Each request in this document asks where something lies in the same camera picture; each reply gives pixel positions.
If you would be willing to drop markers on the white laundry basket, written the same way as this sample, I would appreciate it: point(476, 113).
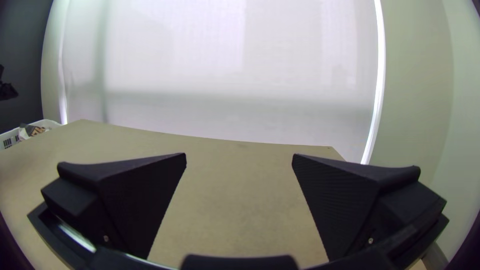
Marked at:
point(49, 123)

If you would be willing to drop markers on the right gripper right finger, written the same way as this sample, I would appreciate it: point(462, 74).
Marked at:
point(345, 202)

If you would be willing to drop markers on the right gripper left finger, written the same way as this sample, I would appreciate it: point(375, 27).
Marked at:
point(127, 195)

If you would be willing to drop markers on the heap of clothes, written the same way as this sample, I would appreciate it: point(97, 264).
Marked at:
point(33, 130)

